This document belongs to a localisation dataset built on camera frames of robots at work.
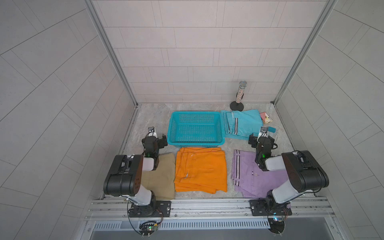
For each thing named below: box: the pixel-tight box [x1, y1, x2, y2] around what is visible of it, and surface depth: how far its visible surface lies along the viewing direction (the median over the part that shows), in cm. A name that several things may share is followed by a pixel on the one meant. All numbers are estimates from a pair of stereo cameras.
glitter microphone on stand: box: [230, 80, 248, 112], surface depth 103 cm
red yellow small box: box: [260, 112, 273, 124], surface depth 107 cm
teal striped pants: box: [220, 109, 276, 141], surface depth 104 cm
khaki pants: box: [140, 152, 176, 201], surface depth 79 cm
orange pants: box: [174, 147, 227, 194], surface depth 83 cm
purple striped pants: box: [231, 150, 289, 199], surface depth 81 cm
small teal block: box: [267, 126, 277, 133], surface depth 103 cm
